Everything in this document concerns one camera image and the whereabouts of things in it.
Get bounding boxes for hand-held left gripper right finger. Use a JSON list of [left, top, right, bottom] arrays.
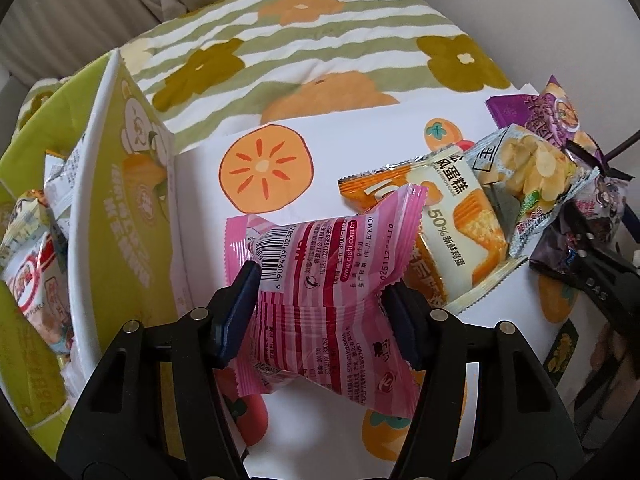
[[382, 282, 586, 480]]

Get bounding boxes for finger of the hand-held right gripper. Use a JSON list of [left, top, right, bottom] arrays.
[[560, 202, 621, 281]]

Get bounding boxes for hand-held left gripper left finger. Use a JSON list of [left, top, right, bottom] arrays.
[[55, 260, 263, 480]]

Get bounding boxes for dark blue red snack packet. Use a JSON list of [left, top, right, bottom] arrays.
[[529, 200, 601, 281]]

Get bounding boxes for lilac cartoon snack packet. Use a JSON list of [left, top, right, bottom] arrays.
[[565, 142, 633, 241]]

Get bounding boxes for pink striped snack packet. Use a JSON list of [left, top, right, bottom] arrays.
[[225, 184, 432, 421]]

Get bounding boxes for green cardboard box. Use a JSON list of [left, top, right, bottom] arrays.
[[0, 47, 191, 446]]

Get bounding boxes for snack packets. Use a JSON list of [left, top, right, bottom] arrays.
[[0, 230, 68, 358]]

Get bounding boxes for white barcode snack packet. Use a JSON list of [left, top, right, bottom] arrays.
[[42, 152, 83, 221]]

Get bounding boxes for gold snack packet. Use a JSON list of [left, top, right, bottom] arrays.
[[12, 187, 53, 246]]

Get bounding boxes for grey potato chips packet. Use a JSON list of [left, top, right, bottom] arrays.
[[470, 124, 601, 261]]

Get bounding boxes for black curved lamp pole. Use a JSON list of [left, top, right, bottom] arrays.
[[602, 132, 640, 161]]

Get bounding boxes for orange cream cake packet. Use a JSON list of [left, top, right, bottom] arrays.
[[337, 152, 528, 313]]

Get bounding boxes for purple snack packet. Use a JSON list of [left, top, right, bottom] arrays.
[[484, 75, 603, 161]]

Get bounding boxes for beige curtain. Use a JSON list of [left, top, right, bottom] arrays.
[[0, 0, 281, 81]]

